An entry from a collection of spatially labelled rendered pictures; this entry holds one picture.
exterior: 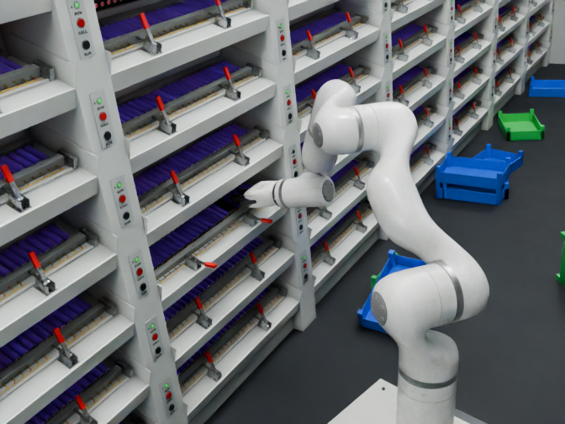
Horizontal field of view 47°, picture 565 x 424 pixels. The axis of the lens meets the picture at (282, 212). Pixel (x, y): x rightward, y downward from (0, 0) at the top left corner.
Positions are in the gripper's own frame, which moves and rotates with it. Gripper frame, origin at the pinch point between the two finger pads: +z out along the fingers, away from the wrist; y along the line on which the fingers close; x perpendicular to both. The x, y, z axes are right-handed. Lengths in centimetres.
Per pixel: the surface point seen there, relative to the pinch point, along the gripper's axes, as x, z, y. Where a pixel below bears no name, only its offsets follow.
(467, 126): 47, 0, -193
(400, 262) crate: 53, -18, -53
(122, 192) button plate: -23, -12, 50
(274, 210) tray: 8.4, -5.2, -7.0
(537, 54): 48, -1, -346
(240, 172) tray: -10.3, -9.7, 7.7
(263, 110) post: -21.4, -6.6, -15.0
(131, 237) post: -12, -9, 50
